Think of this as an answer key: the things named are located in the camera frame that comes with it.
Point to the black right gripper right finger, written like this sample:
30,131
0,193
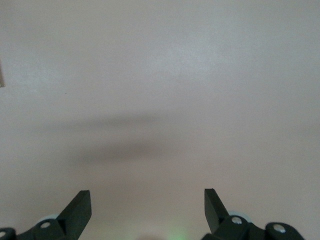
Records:
215,215

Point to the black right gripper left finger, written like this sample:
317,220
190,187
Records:
75,217

